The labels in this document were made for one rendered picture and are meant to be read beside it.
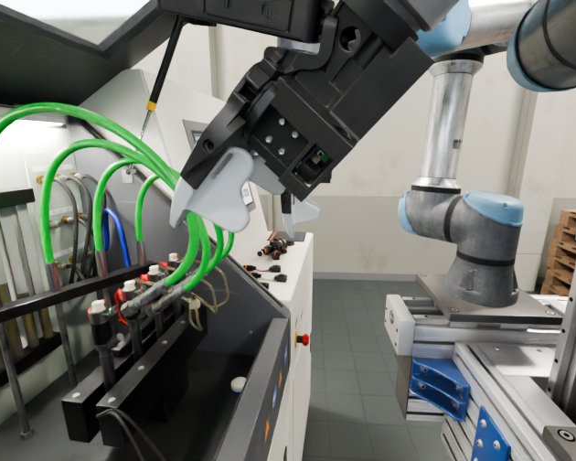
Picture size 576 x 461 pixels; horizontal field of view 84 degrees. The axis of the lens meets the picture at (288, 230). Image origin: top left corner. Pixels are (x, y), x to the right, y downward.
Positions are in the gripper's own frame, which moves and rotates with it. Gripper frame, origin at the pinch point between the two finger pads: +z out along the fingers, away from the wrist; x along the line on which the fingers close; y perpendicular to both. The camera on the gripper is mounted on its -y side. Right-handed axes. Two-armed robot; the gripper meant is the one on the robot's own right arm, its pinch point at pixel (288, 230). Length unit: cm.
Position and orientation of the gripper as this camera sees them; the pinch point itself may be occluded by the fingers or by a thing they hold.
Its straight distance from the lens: 55.8
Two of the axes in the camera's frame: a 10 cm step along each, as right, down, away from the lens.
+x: 1.6, -2.5, 9.6
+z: 0.0, 9.7, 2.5
